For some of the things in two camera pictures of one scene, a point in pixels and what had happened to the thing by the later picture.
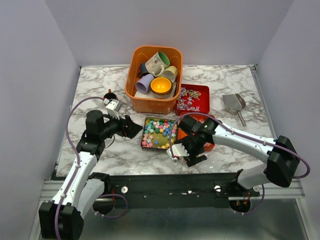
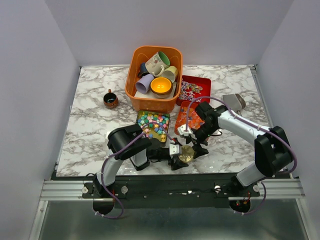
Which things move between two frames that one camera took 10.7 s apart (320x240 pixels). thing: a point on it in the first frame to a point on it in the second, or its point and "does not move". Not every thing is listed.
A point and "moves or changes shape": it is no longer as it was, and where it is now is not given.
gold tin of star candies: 156,133 moves or changes shape
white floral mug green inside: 156,62 does not move
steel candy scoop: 234,103 does not move
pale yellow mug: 171,72 does not move
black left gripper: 131,130 to 177,164
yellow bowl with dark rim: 161,87 does not move
